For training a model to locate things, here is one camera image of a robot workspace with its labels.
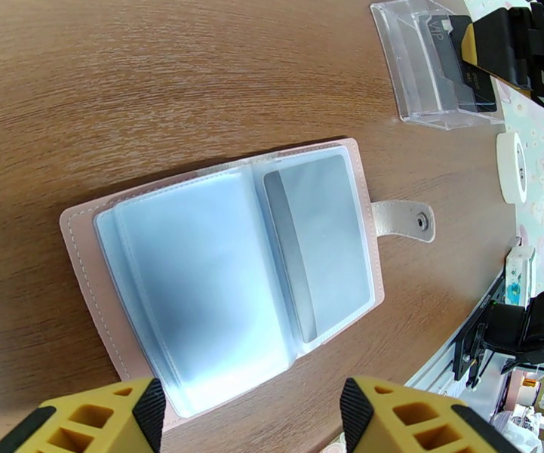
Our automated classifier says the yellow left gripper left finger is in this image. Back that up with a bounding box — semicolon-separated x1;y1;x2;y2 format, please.
0;377;167;453

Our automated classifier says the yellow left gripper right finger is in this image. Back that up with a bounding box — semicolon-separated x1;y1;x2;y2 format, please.
340;377;523;453

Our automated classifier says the black credit card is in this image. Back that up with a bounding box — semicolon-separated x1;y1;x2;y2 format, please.
448;14;499;114

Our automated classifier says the pink card holder wallet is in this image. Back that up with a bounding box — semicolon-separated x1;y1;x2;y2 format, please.
59;137;437;431

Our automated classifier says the black VIP card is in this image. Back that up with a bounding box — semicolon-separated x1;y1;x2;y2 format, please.
417;14;466;112

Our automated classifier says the clear acrylic card box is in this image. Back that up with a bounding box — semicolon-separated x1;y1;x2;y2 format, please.
369;0;506;132

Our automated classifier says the white masking tape roll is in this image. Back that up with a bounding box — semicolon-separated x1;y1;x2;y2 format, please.
495;131;530;205

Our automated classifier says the green white printed carton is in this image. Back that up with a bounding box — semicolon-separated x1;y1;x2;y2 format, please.
503;245;536;307

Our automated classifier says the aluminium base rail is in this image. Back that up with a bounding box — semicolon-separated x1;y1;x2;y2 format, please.
403;276;511;410

